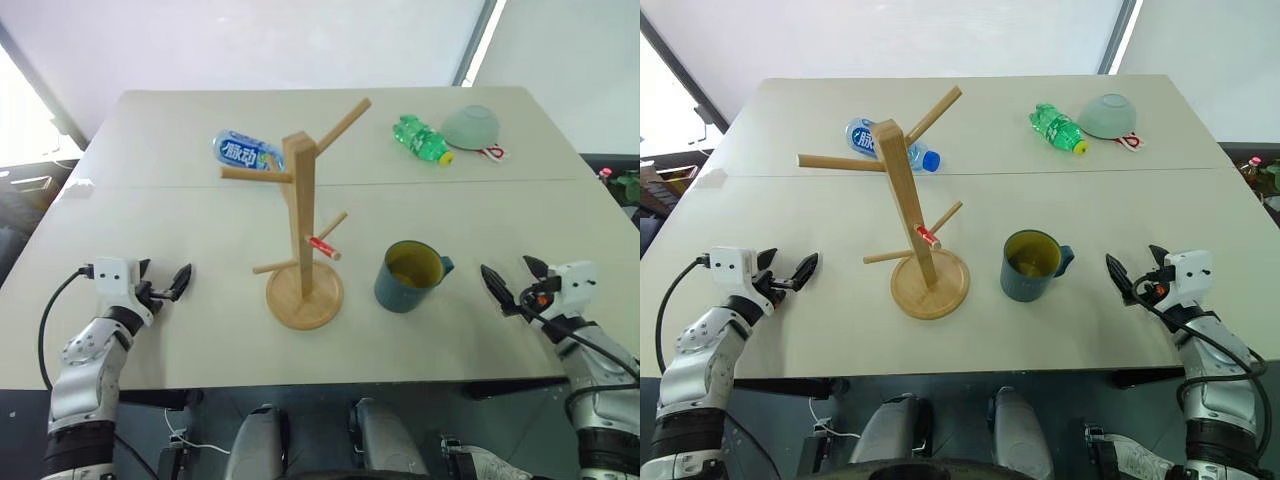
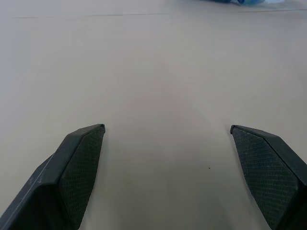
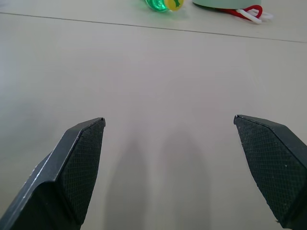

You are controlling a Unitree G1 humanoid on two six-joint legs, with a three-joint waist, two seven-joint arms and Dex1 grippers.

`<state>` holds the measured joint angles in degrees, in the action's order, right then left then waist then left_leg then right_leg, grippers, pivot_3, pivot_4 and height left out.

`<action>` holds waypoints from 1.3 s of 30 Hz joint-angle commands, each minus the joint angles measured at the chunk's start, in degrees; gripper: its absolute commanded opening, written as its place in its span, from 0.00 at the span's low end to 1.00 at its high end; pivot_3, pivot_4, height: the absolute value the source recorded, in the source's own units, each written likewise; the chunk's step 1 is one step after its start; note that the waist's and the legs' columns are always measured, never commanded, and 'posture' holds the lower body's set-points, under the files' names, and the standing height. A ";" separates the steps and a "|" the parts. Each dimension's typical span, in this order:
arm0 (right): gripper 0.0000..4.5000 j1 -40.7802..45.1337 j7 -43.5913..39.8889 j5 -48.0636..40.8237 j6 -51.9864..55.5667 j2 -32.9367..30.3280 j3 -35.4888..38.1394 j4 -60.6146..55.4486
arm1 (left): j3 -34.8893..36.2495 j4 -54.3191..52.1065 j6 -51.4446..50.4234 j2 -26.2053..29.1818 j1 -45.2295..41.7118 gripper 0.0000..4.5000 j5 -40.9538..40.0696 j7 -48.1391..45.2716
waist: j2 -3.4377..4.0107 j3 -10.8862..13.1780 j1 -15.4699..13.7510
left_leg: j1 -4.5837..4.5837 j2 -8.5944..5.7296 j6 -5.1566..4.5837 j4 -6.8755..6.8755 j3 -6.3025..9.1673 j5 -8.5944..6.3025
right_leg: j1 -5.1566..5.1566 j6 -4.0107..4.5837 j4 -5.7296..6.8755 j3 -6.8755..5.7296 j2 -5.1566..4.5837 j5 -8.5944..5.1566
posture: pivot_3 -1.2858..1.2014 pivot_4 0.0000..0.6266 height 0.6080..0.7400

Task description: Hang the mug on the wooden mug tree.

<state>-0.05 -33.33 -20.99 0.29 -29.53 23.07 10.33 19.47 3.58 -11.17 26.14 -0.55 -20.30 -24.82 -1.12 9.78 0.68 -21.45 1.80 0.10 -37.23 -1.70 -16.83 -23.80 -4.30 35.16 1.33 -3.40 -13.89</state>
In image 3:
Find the green plastic bottle yellow cap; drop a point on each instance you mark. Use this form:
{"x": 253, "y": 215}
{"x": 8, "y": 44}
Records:
{"x": 161, "y": 4}

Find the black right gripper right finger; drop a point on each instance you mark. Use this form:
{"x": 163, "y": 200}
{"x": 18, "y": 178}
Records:
{"x": 273, "y": 165}

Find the red plastic loop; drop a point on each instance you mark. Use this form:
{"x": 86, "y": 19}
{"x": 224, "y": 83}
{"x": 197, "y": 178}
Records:
{"x": 248, "y": 12}

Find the pale green round container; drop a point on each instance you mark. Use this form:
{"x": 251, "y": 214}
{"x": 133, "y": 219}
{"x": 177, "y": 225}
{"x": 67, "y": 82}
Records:
{"x": 226, "y": 3}

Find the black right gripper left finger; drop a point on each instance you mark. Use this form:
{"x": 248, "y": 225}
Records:
{"x": 72, "y": 172}

